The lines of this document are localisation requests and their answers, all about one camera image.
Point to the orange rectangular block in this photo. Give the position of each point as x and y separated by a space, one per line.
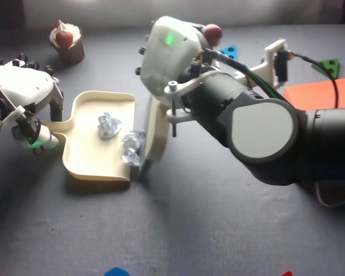
316 92

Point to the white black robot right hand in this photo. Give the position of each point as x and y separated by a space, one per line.
169 54

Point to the cream plastic dustpan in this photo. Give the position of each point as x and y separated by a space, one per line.
86 155

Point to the blue triangle block with holes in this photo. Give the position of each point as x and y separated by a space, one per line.
229 53

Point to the white paper ball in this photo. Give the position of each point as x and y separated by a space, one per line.
130 157
109 126
134 138

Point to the blue toy block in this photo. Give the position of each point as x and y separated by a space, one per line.
117 272

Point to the red toy block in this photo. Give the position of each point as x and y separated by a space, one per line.
287 273

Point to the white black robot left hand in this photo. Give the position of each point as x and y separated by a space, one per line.
20 83

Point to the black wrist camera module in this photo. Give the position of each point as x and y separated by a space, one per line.
281 66

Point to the green triangle block with holes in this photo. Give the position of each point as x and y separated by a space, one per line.
329 67

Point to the toy cupcake with strawberry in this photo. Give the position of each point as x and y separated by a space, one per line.
70 49

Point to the grey table cloth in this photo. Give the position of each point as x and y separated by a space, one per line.
189 230

